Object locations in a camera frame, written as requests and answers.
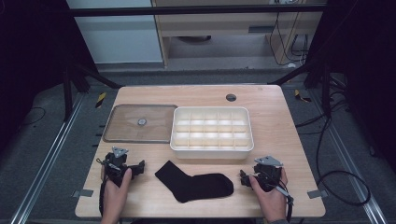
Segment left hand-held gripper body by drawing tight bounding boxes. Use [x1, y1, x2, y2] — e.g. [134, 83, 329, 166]
[95, 146, 138, 189]

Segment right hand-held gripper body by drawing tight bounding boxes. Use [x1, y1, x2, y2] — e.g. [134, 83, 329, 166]
[252, 155, 285, 193]

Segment black sock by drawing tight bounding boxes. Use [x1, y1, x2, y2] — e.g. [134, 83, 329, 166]
[154, 160, 234, 204]

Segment white compartment storage box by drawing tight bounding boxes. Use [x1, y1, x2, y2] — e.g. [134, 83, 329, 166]
[169, 105, 255, 161]

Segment person's right hand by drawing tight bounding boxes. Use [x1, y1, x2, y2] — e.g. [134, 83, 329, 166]
[248, 167, 290, 222]

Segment person's left hand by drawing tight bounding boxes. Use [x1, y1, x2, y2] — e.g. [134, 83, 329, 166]
[100, 167, 134, 222]

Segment transparent box lid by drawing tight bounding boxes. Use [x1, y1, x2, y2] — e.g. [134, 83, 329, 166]
[102, 104, 178, 145]

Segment grey tape piece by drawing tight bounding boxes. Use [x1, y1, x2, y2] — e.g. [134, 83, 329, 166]
[71, 189, 94, 199]
[306, 189, 330, 200]

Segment yellow black striped tape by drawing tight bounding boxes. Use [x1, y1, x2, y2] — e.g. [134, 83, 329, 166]
[293, 89, 313, 104]
[94, 91, 107, 109]

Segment black metal stand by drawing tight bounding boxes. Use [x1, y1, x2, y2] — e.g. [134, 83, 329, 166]
[275, 57, 333, 117]
[61, 60, 123, 123]

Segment white cabinet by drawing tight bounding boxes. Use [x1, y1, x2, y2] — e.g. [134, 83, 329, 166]
[65, 0, 164, 65]

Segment black curtain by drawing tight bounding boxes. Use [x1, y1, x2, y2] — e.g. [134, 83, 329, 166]
[0, 0, 98, 153]
[307, 0, 396, 175]

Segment light wooden desk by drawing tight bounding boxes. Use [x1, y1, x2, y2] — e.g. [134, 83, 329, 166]
[150, 0, 329, 68]

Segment black horizontal bar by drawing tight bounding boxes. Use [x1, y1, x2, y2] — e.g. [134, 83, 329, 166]
[66, 4, 327, 19]

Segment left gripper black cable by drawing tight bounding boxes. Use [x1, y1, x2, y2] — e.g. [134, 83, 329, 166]
[98, 177, 109, 217]

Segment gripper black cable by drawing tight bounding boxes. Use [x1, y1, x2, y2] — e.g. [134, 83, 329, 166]
[98, 177, 109, 217]
[274, 184, 295, 224]

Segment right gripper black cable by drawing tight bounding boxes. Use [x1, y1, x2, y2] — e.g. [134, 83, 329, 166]
[274, 184, 295, 224]

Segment looped black floor cable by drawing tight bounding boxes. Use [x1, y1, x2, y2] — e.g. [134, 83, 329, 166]
[315, 116, 372, 207]

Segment metal floor rail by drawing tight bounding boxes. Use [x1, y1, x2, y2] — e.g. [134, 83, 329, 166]
[8, 92, 86, 224]
[310, 89, 389, 224]

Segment thin black floor cable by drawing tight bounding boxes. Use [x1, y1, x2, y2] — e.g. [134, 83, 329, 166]
[20, 105, 48, 127]

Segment hanging black cables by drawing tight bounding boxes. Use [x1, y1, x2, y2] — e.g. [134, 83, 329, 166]
[268, 11, 310, 67]

